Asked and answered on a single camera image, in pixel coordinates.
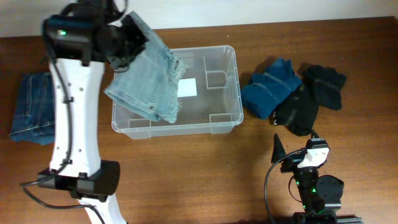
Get white label in bin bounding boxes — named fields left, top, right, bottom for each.
left=177, top=78, right=197, bottom=98

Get teal blue garment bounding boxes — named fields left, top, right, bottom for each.
left=241, top=58, right=302, bottom=119

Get black garment with tape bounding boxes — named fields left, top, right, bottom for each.
left=272, top=84, right=319, bottom=136

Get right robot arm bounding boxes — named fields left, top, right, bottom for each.
left=271, top=133, right=344, bottom=223

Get dark blue jeans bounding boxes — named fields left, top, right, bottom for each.
left=9, top=72, right=55, bottom=145

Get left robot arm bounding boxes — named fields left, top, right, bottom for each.
left=36, top=1, right=146, bottom=223

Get clear plastic storage bin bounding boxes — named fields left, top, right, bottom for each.
left=111, top=45, right=244, bottom=139

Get light blue jeans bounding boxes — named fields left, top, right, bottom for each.
left=104, top=11, right=187, bottom=123

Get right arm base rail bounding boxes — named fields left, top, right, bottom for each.
left=292, top=213, right=363, bottom=224

